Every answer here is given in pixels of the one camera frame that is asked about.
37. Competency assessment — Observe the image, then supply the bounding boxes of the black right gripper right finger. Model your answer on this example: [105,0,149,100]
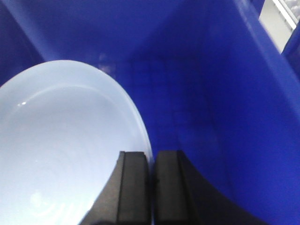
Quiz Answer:
[154,150,265,225]

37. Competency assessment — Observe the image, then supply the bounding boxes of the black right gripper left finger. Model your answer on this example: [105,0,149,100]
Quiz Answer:
[82,151,150,225]

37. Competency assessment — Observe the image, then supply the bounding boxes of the light blue plate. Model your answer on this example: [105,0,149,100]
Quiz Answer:
[0,60,153,225]

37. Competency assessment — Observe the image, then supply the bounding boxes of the blue plastic crate, middle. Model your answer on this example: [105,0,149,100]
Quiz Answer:
[0,0,300,225]

